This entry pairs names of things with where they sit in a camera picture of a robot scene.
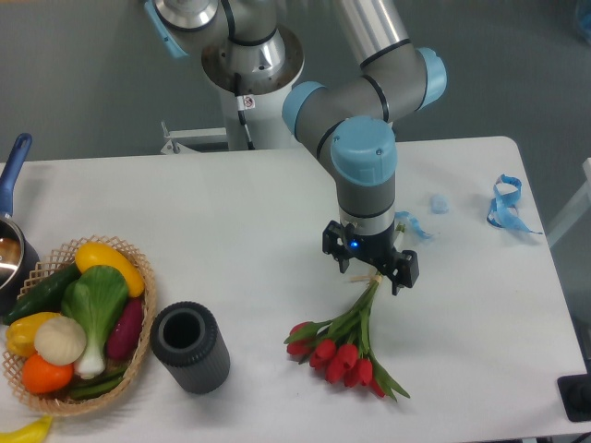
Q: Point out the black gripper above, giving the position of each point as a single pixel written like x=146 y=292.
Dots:
x=378 y=250

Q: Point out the red tulip bouquet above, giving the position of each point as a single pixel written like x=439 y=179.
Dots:
x=340 y=347

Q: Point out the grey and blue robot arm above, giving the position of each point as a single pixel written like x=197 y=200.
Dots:
x=349 y=131

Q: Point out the small blue ribbon piece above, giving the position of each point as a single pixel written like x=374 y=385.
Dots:
x=411 y=221

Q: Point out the light blue crumpled wad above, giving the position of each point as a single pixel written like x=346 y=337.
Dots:
x=439 y=204

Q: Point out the blue ribbon strip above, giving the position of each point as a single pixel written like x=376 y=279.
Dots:
x=502 y=210

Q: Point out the dark grey ribbed vase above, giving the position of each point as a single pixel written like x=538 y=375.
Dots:
x=186 y=339

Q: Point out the black device at edge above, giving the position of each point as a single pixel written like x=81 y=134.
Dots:
x=575 y=397

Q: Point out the purple sweet potato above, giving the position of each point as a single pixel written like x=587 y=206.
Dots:
x=125 y=335

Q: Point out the green bok choy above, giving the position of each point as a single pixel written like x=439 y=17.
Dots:
x=96 y=301

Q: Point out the green bean pod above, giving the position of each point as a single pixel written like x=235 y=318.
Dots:
x=96 y=387

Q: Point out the blue object top corner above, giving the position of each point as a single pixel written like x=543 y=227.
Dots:
x=582 y=14

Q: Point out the white garlic bulb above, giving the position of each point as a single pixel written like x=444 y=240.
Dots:
x=60 y=340

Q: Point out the dark green cucumber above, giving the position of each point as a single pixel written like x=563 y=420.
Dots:
x=45 y=296

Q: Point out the woven wicker basket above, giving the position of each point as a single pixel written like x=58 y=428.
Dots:
x=58 y=403

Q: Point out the orange fruit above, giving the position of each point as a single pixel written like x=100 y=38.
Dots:
x=40 y=377

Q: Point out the yellow bell pepper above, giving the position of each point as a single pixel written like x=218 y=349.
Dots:
x=21 y=333

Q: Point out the yellow banana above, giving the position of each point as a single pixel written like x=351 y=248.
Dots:
x=34 y=432

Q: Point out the white frame at right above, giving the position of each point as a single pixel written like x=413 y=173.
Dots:
x=577 y=206

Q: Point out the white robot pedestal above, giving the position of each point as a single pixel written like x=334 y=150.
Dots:
x=253 y=82

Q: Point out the white metal bracket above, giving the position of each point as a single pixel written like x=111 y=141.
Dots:
x=190 y=141

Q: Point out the blue-handled saucepan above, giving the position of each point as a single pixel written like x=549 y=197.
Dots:
x=18 y=257

